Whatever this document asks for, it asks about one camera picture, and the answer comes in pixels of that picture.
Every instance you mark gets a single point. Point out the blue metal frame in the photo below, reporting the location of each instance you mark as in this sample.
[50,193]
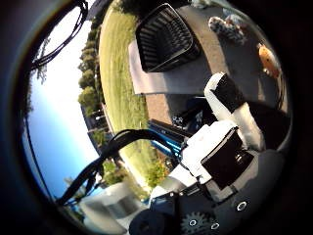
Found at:
[166,138]

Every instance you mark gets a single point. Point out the white box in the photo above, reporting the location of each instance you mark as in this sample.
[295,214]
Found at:
[111,205]

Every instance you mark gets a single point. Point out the grey white spotted plush toy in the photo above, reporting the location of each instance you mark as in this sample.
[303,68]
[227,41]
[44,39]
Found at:
[228,29]

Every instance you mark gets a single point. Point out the orange plush toy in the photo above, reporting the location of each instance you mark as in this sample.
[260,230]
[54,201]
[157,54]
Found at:
[269,60]

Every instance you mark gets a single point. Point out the black wicker basket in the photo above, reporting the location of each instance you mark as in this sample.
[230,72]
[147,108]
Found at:
[164,39]

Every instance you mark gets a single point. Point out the dark building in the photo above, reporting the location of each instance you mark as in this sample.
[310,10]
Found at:
[94,122]

